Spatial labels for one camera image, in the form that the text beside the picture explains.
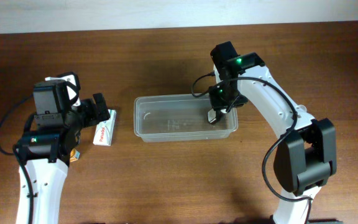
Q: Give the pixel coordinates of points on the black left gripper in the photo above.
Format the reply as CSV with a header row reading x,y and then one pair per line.
x,y
99,106

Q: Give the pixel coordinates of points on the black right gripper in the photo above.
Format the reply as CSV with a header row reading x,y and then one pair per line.
x,y
221,101

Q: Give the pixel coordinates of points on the dark bottle white cap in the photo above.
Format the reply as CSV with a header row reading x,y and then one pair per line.
x,y
214,116

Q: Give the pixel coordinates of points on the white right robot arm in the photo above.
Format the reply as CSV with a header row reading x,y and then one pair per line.
x,y
303,158

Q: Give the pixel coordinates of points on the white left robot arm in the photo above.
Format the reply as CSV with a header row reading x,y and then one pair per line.
x,y
43,151

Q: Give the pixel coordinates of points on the clear plastic container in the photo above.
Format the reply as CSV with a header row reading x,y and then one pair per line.
x,y
179,118

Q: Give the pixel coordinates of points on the white Panadol box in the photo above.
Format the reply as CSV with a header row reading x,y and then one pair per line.
x,y
104,130

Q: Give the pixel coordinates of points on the small orange box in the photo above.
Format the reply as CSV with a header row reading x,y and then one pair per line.
x,y
74,155

